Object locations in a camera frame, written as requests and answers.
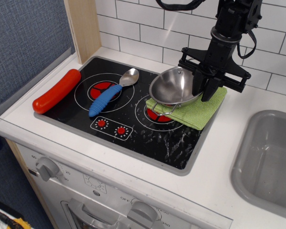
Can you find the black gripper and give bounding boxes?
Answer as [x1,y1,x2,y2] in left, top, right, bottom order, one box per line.
[178,35,251,102]

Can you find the stainless steel pot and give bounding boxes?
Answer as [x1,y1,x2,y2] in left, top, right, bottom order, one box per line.
[149,67,202,116]

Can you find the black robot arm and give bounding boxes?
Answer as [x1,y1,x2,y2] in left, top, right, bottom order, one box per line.
[179,0,262,102]

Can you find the green cloth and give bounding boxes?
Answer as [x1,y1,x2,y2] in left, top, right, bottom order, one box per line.
[146,87,227,130]

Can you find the black toy stove top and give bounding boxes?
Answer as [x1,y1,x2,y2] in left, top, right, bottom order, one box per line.
[38,57,212,176]

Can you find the grey sink basin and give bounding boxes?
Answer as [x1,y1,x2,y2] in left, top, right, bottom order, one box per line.
[231,110,286,218]

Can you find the red toy sausage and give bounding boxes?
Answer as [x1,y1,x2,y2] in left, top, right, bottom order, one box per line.
[32,69,82,114]

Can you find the grey right oven knob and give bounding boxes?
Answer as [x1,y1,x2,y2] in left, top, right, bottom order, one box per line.
[127,201,158,229]

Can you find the grey oven knob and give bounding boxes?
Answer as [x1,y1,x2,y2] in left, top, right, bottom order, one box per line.
[36,157,60,181]
[127,201,158,229]

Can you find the white toy oven front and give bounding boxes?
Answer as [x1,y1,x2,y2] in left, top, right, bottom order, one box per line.
[17,145,232,229]

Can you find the grey left oven knob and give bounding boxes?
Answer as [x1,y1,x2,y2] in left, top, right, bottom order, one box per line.
[36,157,60,181]

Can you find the yellow black object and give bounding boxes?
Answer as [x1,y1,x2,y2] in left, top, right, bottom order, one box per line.
[0,212,31,229]

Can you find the black cable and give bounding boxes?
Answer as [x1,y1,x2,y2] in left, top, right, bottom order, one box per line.
[236,30,257,59]

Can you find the blue handled metal spoon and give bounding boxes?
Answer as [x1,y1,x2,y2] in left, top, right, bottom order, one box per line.
[88,68,139,117]

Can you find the wooden side post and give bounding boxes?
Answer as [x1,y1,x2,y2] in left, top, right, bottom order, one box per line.
[63,0,102,64]

